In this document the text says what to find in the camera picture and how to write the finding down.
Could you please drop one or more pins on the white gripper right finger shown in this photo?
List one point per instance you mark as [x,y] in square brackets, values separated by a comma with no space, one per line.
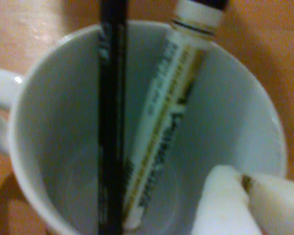
[279,208]

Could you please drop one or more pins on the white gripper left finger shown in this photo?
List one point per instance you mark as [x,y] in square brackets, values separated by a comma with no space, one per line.
[223,200]

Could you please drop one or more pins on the white marker black cap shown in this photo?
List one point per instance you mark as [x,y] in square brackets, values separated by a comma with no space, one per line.
[166,110]

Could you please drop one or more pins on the black pen red end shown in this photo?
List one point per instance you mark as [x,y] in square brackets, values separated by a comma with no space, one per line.
[112,98]

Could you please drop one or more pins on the white mug green blue pattern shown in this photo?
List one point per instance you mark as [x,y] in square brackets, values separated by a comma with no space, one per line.
[63,122]

